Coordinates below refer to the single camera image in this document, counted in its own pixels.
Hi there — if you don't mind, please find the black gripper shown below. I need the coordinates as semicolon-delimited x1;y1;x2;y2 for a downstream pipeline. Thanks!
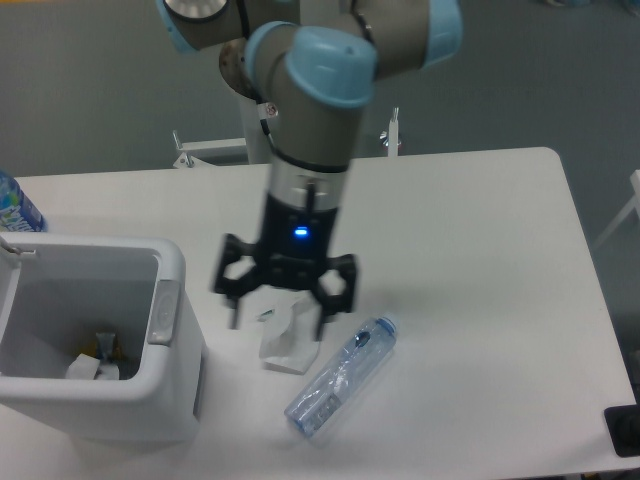
211;194;358;341

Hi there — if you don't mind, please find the crumpled white paper wrapper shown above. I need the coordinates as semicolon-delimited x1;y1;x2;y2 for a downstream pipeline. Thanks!
257;292;320;375

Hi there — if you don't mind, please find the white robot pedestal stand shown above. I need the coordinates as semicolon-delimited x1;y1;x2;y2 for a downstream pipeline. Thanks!
171;39;404;170

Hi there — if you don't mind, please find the grey yellow trash in bin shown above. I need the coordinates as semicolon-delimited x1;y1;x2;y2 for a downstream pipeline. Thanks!
81;332;125;363

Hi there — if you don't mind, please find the white frame at right edge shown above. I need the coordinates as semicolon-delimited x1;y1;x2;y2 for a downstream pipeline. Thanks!
593;170;639;249

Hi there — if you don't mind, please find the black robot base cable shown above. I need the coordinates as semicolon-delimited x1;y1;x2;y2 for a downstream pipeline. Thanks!
242;0;279;161

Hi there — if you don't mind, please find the white crumpled trash in bin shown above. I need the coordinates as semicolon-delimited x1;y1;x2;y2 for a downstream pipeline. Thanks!
65;354;120;381

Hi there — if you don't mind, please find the black device at table edge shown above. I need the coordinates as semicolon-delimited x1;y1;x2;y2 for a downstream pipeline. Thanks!
604;404;639;458

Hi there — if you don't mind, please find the white push-lid trash can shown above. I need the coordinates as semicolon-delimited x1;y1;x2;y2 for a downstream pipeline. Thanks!
1;232;207;441

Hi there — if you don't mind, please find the blue labelled water bottle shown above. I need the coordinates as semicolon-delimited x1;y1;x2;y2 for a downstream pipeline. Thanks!
1;172;48;232

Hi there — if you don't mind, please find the empty clear plastic bottle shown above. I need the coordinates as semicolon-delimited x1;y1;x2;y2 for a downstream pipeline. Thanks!
284;316;398;438

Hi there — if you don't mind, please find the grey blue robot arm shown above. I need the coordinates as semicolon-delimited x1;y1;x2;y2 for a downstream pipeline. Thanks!
157;1;463;328

